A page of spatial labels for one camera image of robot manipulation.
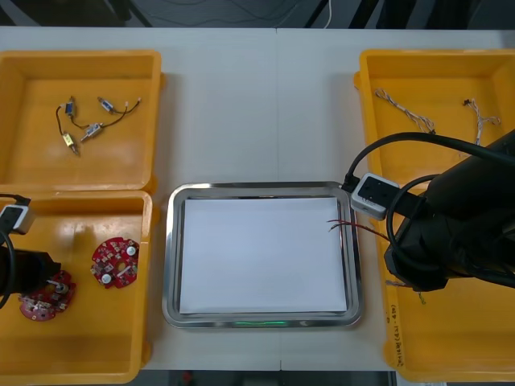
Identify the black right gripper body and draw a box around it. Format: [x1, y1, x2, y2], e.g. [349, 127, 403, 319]
[384, 212, 464, 294]

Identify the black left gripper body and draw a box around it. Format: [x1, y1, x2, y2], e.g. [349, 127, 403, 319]
[0, 245, 62, 301]

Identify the round red circuit board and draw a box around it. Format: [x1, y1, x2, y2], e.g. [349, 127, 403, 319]
[90, 236, 141, 290]
[19, 269, 77, 322]

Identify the red black green-yellow wire harness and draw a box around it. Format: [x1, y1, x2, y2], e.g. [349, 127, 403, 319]
[326, 218, 392, 244]

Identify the blue-white twisted wire harness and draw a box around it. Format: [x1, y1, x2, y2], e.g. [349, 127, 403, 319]
[373, 88, 439, 134]
[461, 97, 502, 146]

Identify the yellow-orange plastic bin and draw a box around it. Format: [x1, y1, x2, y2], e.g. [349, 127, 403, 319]
[0, 48, 167, 195]
[372, 216, 515, 383]
[0, 190, 161, 385]
[352, 47, 515, 220]

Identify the white label metal solenoid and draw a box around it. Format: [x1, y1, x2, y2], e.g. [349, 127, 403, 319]
[79, 102, 130, 144]
[54, 103, 81, 157]

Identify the steel tray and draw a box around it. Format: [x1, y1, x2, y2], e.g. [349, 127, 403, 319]
[162, 181, 365, 330]

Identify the white paper sheet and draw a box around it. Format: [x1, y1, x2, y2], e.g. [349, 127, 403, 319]
[179, 196, 349, 316]

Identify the blue label metal solenoid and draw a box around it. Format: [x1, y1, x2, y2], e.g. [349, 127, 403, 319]
[62, 95, 88, 129]
[96, 95, 142, 114]

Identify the black left wrist camera cable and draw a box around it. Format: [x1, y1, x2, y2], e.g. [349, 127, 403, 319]
[0, 193, 32, 310]

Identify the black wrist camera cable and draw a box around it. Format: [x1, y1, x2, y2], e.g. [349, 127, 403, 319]
[340, 132, 496, 190]
[0, 193, 32, 310]

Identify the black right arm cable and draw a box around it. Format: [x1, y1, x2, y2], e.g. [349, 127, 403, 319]
[385, 172, 515, 289]

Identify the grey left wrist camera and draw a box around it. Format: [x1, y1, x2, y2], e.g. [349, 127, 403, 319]
[0, 203, 33, 236]

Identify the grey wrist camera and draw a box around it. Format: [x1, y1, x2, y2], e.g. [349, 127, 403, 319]
[0, 203, 33, 236]
[349, 172, 400, 221]

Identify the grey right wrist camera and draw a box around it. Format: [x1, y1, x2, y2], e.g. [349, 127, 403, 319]
[349, 172, 400, 221]

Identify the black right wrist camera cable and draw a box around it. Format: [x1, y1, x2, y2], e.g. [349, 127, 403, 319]
[340, 132, 496, 190]

